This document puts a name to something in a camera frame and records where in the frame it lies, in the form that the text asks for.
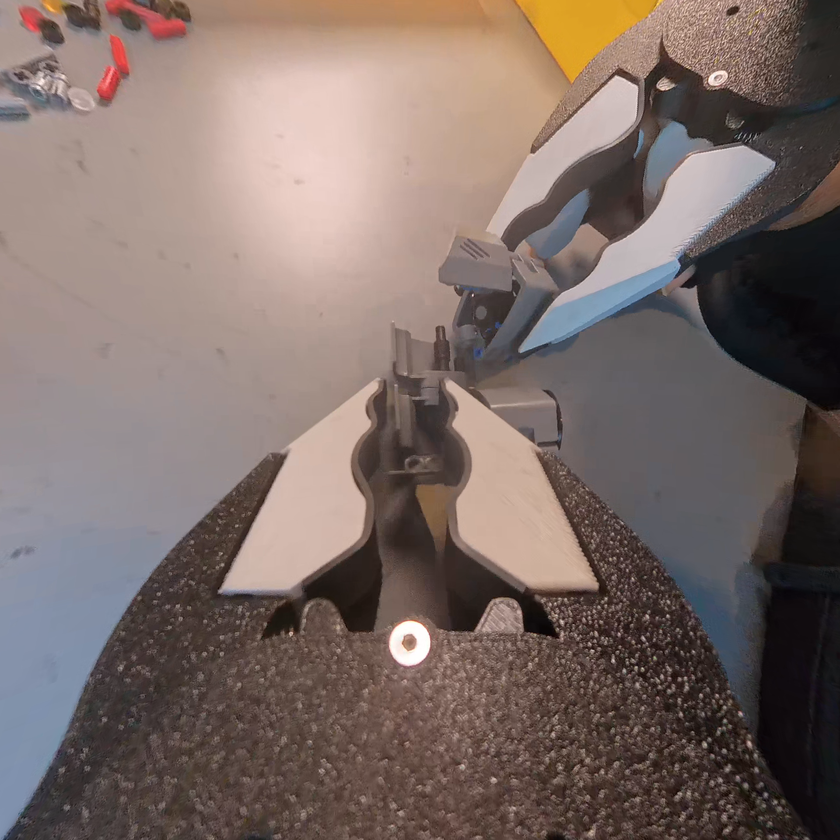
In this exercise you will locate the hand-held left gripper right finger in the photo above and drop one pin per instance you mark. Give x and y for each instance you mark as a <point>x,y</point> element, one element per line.
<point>518,518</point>

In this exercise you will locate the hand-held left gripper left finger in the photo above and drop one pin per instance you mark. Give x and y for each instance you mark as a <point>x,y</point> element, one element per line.
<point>302,518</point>

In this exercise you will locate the grey desk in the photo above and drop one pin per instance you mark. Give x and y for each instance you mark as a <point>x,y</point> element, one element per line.
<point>197,295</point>

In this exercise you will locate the person's right hand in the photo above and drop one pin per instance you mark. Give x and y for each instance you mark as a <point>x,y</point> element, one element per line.
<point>814,210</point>

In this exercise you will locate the person's black hoodie torso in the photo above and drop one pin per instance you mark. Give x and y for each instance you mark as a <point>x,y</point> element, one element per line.
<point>807,656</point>

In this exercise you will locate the person's right forearm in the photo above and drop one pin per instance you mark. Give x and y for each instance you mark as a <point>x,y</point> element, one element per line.
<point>774,315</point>

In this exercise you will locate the pile of small brick parts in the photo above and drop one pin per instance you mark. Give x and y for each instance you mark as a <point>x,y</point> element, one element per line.
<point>111,59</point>

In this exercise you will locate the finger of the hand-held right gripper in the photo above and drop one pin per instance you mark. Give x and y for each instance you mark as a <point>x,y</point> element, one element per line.
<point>577,131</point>
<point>656,236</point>

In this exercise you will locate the yellow plastic bin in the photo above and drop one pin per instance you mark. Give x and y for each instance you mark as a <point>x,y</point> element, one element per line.
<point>571,26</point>

